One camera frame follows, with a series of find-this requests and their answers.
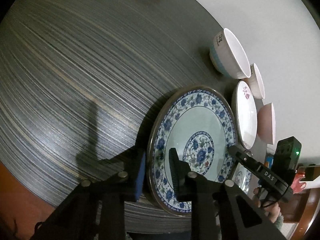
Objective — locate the pink bowl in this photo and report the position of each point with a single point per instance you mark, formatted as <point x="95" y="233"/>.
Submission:
<point x="266" y="128"/>

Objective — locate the white plate pink flowers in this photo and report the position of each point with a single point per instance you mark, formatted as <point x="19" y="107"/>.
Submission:
<point x="245" y="112"/>

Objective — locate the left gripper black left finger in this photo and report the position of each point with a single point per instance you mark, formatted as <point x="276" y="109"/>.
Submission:
<point x="135" y="168"/>

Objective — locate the blue floral porcelain plate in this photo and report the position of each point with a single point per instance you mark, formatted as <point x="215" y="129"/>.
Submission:
<point x="198" y="122"/>

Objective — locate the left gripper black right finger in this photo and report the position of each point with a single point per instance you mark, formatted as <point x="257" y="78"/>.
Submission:
<point x="181" y="175"/>

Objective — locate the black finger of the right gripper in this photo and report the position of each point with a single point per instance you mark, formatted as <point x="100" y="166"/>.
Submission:
<point x="244" y="159"/>

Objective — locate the small white ribbed bowl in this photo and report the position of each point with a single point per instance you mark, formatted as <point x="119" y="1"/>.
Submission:
<point x="256" y="83"/>

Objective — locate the right hand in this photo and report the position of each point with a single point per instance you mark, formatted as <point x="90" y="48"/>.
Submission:
<point x="271" y="209"/>

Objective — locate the white bowl blue base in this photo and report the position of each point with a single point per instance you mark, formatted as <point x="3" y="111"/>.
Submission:
<point x="228" y="55"/>

